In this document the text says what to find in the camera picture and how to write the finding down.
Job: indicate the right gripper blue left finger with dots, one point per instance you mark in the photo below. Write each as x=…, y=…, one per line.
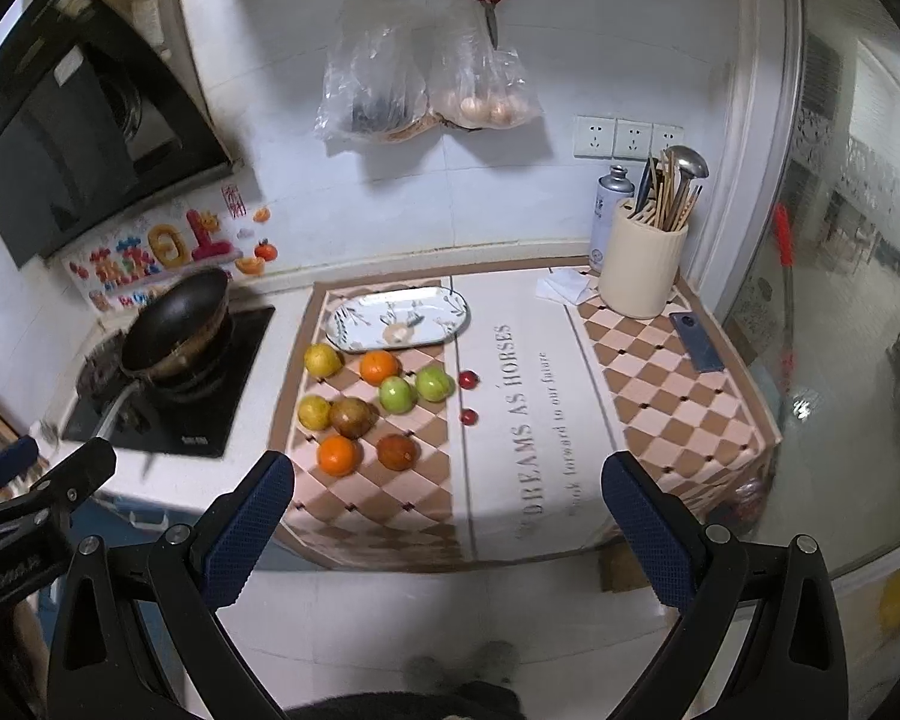
x=238, y=526

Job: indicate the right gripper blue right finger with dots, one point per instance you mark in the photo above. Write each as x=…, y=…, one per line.
x=657, y=526

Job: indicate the orange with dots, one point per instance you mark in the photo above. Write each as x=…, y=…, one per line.
x=378, y=365
x=339, y=456

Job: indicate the yellow lemon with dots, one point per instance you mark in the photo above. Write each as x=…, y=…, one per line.
x=322, y=361
x=314, y=413

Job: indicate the brown pear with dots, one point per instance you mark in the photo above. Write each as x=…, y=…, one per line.
x=352, y=417

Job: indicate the dark red-orange fruit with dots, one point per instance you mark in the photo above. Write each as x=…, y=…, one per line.
x=397, y=452

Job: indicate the red cherry tomato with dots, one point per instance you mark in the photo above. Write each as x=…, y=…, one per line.
x=468, y=380
x=469, y=417

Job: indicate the green apple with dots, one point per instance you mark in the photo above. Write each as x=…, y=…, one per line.
x=396, y=395
x=433, y=384

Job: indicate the black gas stove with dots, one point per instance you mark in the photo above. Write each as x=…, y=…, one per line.
x=189, y=414

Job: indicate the dark blue smartphone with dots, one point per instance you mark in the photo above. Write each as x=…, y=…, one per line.
x=703, y=355

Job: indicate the checkered printed table mat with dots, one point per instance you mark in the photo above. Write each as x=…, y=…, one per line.
x=560, y=388

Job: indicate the black wok pan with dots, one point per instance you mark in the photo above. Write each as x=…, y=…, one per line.
x=172, y=352

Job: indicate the white crumpled tissue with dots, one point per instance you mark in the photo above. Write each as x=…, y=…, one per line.
x=565, y=286

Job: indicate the cream utensil holder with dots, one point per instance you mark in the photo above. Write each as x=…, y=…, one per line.
x=641, y=264

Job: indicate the oval floral ceramic plate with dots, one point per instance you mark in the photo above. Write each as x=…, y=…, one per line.
x=400, y=319

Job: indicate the bundle of wooden chopsticks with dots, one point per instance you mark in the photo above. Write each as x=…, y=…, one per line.
x=655, y=201

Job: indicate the silver gas canister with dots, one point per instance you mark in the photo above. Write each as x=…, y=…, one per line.
x=611, y=190

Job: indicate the metal ladle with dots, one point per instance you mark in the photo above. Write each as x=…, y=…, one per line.
x=690, y=166

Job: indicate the black range hood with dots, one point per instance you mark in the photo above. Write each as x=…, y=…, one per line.
x=92, y=121

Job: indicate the plastic bag with eggs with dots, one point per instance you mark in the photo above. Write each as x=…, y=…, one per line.
x=472, y=84

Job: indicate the plastic bag with dark contents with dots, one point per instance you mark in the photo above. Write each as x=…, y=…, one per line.
x=373, y=89

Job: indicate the colourful wall sticker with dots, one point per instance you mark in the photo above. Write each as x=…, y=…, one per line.
x=128, y=262

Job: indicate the red mop handle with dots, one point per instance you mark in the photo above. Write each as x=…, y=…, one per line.
x=784, y=240

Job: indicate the white wall socket strip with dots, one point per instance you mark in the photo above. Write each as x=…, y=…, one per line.
x=608, y=138

